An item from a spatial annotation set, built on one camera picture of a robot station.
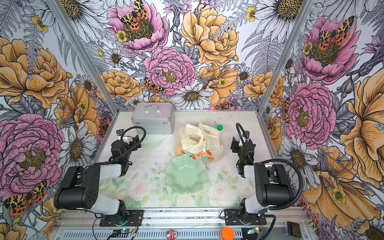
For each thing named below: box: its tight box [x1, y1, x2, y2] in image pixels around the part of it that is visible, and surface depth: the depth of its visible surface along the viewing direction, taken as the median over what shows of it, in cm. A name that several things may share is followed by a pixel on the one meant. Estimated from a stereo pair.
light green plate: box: [165, 154, 207, 194], surface depth 89 cm
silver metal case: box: [131, 102, 175, 135], surface depth 101 cm
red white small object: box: [166, 229, 178, 240], surface depth 68 cm
